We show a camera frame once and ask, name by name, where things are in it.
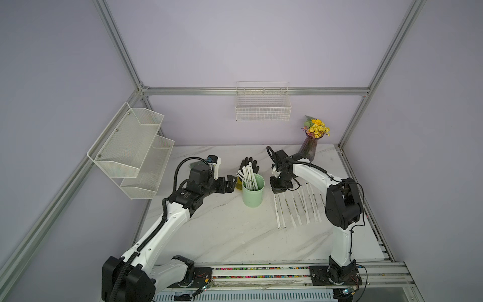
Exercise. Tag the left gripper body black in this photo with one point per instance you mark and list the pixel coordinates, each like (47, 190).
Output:
(216, 186)

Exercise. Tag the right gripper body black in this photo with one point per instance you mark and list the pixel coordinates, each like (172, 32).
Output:
(280, 184)

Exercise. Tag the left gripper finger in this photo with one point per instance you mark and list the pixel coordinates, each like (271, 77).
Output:
(231, 180)
(228, 188)

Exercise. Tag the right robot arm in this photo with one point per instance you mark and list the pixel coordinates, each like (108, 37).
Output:
(343, 206)

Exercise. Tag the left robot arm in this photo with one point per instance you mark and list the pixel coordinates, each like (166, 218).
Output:
(134, 276)

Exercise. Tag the bundle of wrapped straws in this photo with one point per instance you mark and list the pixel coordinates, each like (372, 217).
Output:
(248, 177)

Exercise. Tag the green storage cup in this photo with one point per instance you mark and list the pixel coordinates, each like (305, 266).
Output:
(253, 199)

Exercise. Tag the black yellow work glove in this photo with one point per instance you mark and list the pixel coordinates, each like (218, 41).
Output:
(249, 165)

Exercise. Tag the purple glass vase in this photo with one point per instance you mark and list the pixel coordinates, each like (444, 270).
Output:
(308, 148)

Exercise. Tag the yellow flower bouquet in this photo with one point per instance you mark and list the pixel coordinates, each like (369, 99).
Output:
(315, 128)

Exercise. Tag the white two-tier mesh shelf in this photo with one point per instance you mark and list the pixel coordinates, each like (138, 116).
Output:
(132, 152)

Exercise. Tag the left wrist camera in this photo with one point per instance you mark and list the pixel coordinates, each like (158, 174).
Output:
(214, 162)

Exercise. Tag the white wire wall basket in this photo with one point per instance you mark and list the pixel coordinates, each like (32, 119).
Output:
(258, 101)

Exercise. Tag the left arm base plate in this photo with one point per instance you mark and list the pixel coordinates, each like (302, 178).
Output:
(196, 278)

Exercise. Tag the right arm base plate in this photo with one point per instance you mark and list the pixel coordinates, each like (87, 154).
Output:
(335, 276)

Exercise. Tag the aluminium front rail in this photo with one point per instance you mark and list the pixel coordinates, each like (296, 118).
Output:
(366, 275)

